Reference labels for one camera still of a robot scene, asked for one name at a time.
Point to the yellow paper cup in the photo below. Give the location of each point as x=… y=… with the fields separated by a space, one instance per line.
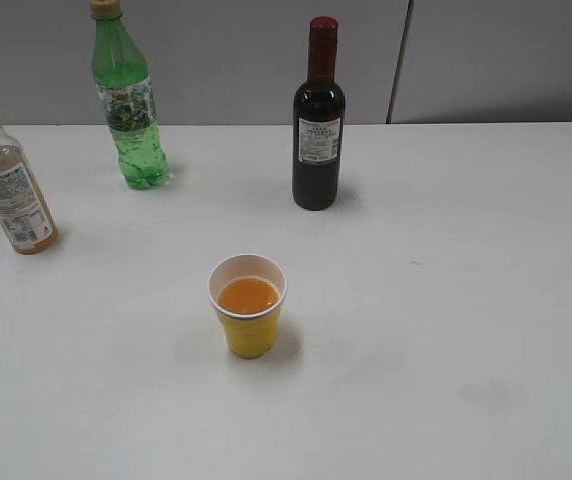
x=247 y=292

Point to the orange juice bottle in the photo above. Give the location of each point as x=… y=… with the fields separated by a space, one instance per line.
x=24 y=214

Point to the dark red wine bottle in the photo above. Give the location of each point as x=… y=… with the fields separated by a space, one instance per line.
x=318 y=121

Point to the green plastic soda bottle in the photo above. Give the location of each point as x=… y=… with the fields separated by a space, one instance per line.
x=121 y=75

